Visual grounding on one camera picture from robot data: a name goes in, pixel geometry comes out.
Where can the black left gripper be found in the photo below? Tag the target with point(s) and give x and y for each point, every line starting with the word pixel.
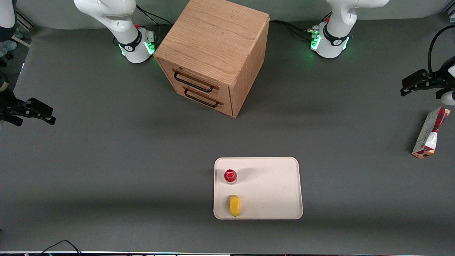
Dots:
pixel 438 80

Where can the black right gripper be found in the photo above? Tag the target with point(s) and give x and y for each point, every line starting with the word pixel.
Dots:
pixel 7 106

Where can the red cookie box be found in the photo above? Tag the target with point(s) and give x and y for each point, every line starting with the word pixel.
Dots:
pixel 430 133

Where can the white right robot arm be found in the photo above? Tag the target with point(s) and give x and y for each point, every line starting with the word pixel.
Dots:
pixel 133 44

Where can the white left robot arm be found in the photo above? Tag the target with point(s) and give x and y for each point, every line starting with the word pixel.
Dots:
pixel 334 41

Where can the cream plastic tray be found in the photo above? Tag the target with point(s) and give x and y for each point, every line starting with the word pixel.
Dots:
pixel 270 188

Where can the grey table mat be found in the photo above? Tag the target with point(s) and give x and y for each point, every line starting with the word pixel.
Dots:
pixel 106 160

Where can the wooden two-drawer cabinet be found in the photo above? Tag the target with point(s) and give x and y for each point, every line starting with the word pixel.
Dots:
pixel 217 39

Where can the small red-capped bottle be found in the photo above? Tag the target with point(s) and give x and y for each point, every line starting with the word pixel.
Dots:
pixel 230 176

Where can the aluminium frame rail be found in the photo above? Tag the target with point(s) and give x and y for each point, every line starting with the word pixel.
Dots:
pixel 25 23

